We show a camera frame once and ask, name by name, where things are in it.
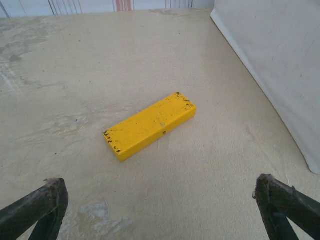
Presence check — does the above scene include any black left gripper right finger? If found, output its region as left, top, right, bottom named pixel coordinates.
left=252, top=173, right=320, bottom=240

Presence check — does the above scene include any white fabric divider box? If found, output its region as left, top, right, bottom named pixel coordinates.
left=210, top=0, right=320, bottom=175

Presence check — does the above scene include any yellow wooden block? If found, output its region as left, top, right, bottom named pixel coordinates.
left=102, top=91, right=197, bottom=162

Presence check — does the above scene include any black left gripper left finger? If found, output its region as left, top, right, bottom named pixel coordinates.
left=0, top=177, right=69, bottom=240

